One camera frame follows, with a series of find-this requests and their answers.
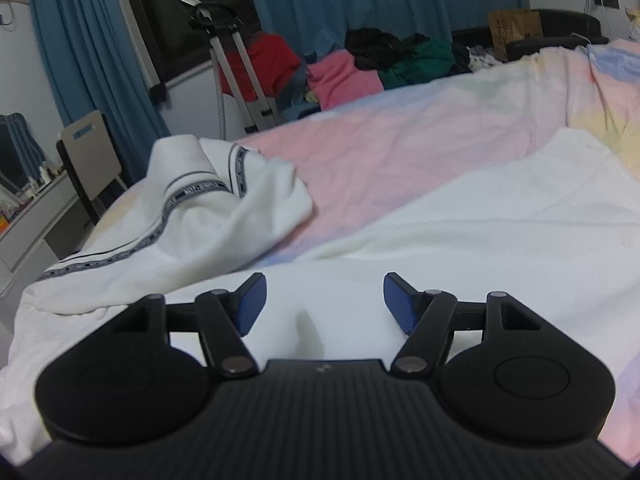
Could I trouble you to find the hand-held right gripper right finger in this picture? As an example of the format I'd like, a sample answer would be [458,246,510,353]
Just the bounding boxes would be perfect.
[382,272,544,377]

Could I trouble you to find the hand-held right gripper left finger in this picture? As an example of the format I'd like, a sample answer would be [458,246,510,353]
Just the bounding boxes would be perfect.
[107,272,268,379]

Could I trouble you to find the white pants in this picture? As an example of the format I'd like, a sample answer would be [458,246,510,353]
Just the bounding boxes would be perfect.
[0,127,640,466]

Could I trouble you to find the white chair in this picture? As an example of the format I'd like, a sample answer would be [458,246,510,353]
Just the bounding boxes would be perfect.
[56,110,129,227]

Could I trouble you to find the white desk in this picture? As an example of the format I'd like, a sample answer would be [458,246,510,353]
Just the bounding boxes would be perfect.
[0,172,92,297]

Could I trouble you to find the pink garment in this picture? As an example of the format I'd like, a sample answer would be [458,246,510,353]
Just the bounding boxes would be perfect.
[305,51,385,110]

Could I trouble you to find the garment steamer stand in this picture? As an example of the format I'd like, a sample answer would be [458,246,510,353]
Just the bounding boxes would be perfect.
[180,0,282,135]

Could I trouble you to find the green garment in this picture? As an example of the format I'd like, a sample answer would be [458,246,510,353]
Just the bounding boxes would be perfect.
[377,40,457,90]

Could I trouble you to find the red garment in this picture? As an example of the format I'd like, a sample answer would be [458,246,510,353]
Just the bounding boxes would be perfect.
[220,32,304,100]

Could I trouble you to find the black garment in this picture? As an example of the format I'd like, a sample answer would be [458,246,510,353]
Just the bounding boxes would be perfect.
[345,28,431,72]

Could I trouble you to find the spotted white cloth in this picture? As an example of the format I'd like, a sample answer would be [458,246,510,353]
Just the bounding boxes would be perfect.
[466,45,502,70]

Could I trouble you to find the mirror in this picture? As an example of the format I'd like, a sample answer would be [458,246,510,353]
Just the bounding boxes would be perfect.
[0,112,47,197]

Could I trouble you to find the brown paper bag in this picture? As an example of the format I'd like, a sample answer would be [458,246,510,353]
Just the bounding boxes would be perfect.
[487,9,544,63]

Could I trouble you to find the dark window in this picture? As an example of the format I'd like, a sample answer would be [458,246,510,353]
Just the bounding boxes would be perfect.
[117,0,262,83]

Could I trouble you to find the black armchair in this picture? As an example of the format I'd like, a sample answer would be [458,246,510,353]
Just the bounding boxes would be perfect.
[452,8,611,63]

